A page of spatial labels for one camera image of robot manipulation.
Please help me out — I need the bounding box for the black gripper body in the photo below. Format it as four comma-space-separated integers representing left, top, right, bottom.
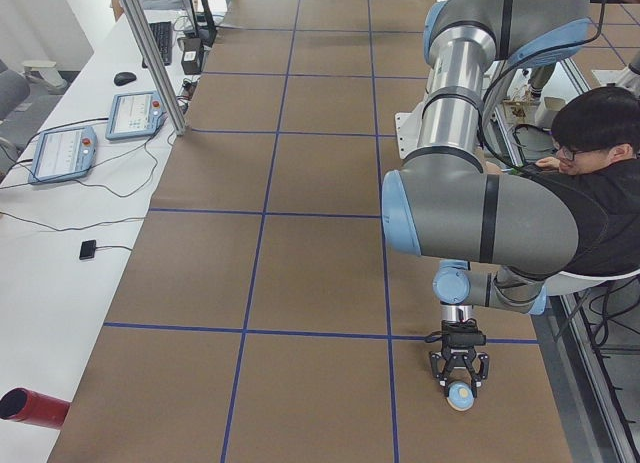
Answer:
428, 320, 488, 381

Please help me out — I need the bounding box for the blue call bell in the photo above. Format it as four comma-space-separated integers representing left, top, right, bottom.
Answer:
446, 381, 475, 412

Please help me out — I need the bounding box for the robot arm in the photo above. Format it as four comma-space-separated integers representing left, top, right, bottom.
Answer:
381, 0, 590, 411

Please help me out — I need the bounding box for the white chair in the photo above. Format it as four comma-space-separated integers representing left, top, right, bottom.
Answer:
543, 269, 639, 296

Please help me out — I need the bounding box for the seated person in black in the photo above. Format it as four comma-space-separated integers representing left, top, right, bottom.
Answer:
533, 86, 639, 276

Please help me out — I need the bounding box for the small black puck device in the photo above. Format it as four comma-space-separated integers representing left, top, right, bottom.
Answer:
79, 239, 97, 261

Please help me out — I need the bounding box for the black power box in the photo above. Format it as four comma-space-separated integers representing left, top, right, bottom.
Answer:
181, 38, 204, 75

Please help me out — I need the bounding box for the far teach pendant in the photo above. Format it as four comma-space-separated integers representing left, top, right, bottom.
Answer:
105, 91, 166, 141

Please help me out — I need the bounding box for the teach pendant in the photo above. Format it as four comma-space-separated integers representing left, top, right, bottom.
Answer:
28, 126, 98, 184
105, 91, 166, 141

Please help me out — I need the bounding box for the red cylinder bottle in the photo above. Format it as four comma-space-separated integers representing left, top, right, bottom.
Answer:
1, 388, 70, 430

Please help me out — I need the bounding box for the black computer mouse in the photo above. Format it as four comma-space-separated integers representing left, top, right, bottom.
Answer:
113, 71, 137, 87

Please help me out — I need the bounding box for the black keyboard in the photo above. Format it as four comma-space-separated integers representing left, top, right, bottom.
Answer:
149, 21, 173, 66

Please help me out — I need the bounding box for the near teach pendant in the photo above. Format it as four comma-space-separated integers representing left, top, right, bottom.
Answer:
28, 126, 98, 184

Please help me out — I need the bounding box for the aluminium frame post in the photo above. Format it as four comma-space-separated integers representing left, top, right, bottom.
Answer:
120, 0, 186, 136

